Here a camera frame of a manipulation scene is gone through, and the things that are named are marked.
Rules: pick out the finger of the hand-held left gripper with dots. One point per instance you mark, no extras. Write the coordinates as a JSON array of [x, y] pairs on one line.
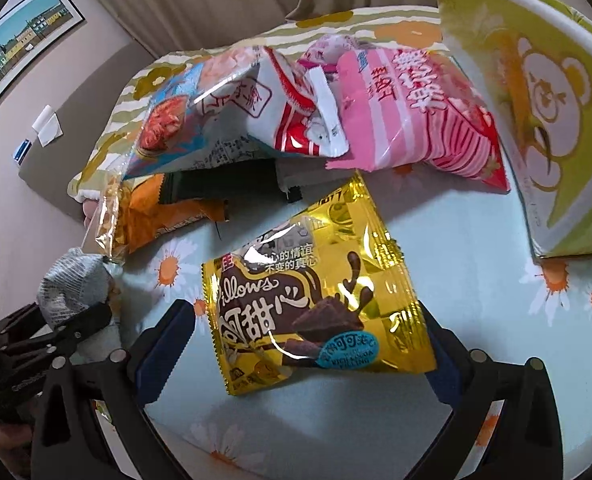
[[83, 325], [18, 325]]

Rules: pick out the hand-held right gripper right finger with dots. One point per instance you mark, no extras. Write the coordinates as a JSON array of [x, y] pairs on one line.
[[448, 385]]

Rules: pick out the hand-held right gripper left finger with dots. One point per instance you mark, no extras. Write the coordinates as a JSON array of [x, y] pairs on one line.
[[161, 360]]

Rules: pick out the grey printed snack packet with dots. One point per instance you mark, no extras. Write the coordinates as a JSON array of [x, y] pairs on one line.
[[70, 280]]

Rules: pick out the orange snack packet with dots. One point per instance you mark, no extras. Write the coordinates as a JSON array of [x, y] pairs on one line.
[[150, 215]]

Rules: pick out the gold chocolate snack packet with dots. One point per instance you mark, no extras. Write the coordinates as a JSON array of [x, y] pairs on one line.
[[326, 270]]

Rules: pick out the dark green snack packet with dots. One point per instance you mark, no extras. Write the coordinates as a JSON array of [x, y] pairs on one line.
[[210, 182]]

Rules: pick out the pink striped snack packet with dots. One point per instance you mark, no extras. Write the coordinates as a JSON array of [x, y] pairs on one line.
[[391, 120]]

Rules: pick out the green bear print box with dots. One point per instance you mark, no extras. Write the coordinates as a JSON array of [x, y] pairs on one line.
[[551, 85]]

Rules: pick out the clear bag of yellow snacks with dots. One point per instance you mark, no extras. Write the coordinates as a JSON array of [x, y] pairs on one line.
[[103, 215]]

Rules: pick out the light blue daisy sheet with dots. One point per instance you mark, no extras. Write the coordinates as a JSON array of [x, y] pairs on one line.
[[476, 260]]

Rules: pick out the blue shrimp snack packet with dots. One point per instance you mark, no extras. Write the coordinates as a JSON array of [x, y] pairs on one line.
[[185, 105]]

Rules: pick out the white and red snack packet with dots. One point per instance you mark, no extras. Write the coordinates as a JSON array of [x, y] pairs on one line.
[[276, 105]]

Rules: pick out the framed building picture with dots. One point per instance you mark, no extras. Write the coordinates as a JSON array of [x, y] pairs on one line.
[[20, 45]]

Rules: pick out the beige curtain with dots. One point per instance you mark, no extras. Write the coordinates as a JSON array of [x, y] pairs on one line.
[[225, 5]]

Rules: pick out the pink and white candy bag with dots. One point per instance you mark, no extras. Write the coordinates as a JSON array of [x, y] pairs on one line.
[[326, 50]]

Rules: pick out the blue wall fixture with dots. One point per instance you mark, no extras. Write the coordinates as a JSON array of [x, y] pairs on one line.
[[21, 151]]

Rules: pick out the white paper on wall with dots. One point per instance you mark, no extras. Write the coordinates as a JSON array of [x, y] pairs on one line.
[[46, 125]]

